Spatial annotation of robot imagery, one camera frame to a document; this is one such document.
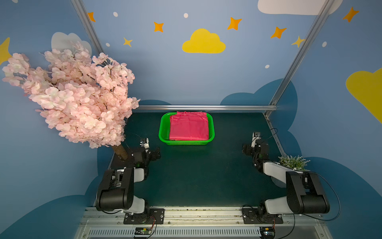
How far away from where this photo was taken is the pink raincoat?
3.19 feet

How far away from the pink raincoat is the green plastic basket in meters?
0.01

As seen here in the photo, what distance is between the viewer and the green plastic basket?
3.18 ft
